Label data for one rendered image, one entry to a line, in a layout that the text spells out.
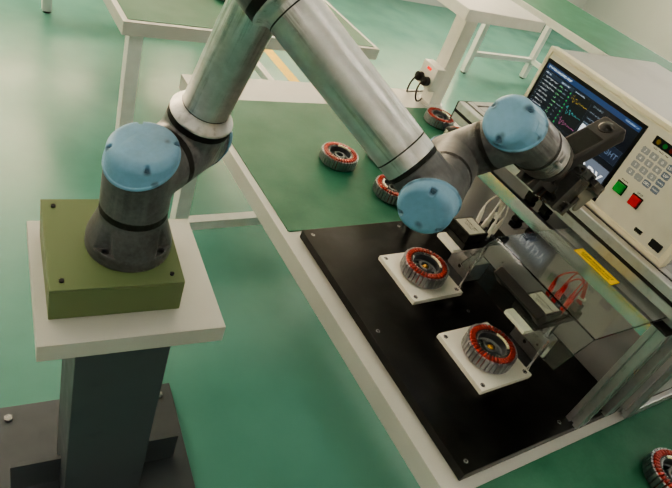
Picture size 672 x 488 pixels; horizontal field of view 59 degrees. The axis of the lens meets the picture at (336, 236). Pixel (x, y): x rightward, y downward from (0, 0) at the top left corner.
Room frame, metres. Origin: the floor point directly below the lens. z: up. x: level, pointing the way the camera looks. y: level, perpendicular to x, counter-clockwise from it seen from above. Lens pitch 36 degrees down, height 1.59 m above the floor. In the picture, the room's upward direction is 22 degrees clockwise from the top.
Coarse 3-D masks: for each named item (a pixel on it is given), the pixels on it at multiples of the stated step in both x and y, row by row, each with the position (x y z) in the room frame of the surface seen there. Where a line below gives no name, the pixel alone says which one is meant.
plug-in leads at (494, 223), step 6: (492, 198) 1.23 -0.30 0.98; (486, 204) 1.22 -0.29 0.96; (498, 204) 1.21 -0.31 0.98; (504, 204) 1.24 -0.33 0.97; (480, 210) 1.22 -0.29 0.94; (498, 210) 1.25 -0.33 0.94; (480, 216) 1.22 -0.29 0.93; (492, 216) 1.23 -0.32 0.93; (498, 216) 1.19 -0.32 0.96; (504, 216) 1.21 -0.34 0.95; (486, 222) 1.20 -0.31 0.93; (492, 222) 1.24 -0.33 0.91; (498, 222) 1.21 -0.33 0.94; (486, 228) 1.22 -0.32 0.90; (492, 228) 1.18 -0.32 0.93; (498, 228) 1.20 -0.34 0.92; (492, 234) 1.20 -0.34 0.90
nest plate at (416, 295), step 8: (384, 256) 1.12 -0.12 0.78; (392, 256) 1.14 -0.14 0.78; (400, 256) 1.15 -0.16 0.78; (384, 264) 1.10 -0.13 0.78; (392, 264) 1.11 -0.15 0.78; (416, 264) 1.14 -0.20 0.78; (392, 272) 1.08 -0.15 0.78; (400, 272) 1.09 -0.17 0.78; (400, 280) 1.06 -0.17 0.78; (408, 280) 1.07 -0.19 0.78; (448, 280) 1.13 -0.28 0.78; (400, 288) 1.05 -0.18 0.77; (408, 288) 1.04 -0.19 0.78; (416, 288) 1.06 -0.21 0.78; (424, 288) 1.07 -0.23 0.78; (440, 288) 1.09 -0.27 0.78; (448, 288) 1.10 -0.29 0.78; (456, 288) 1.11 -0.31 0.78; (408, 296) 1.02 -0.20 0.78; (416, 296) 1.03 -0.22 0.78; (424, 296) 1.04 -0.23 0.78; (432, 296) 1.05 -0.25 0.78; (440, 296) 1.06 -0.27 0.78; (448, 296) 1.08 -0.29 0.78
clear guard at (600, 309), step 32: (480, 256) 0.89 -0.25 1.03; (512, 256) 0.88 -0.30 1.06; (544, 256) 0.91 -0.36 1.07; (576, 256) 0.96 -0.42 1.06; (544, 288) 0.82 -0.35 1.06; (576, 288) 0.86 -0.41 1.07; (608, 288) 0.90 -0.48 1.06; (512, 320) 0.78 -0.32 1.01; (576, 320) 0.77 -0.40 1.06; (608, 320) 0.80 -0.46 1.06; (640, 320) 0.84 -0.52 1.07; (544, 352) 0.73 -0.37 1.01; (576, 352) 0.72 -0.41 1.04
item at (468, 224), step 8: (456, 224) 1.16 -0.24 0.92; (464, 224) 1.16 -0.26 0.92; (472, 224) 1.18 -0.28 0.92; (480, 224) 1.23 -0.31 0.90; (448, 232) 1.16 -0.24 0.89; (456, 232) 1.15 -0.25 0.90; (464, 232) 1.13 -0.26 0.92; (472, 232) 1.14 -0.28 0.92; (480, 232) 1.16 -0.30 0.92; (496, 232) 1.23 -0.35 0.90; (448, 240) 1.14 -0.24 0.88; (456, 240) 1.14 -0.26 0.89; (464, 240) 1.13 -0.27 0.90; (472, 240) 1.14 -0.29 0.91; (480, 240) 1.15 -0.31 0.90; (488, 240) 1.18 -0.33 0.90; (448, 248) 1.12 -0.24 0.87; (456, 248) 1.12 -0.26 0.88; (464, 248) 1.12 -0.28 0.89; (472, 248) 1.14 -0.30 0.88
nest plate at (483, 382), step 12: (444, 336) 0.94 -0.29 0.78; (456, 336) 0.95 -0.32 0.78; (456, 348) 0.92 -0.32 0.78; (456, 360) 0.89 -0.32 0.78; (468, 360) 0.90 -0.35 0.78; (516, 360) 0.96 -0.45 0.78; (468, 372) 0.87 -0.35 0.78; (480, 372) 0.88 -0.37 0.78; (516, 372) 0.92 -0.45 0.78; (528, 372) 0.94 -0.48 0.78; (480, 384) 0.85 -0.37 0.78; (492, 384) 0.86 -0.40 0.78; (504, 384) 0.88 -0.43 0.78
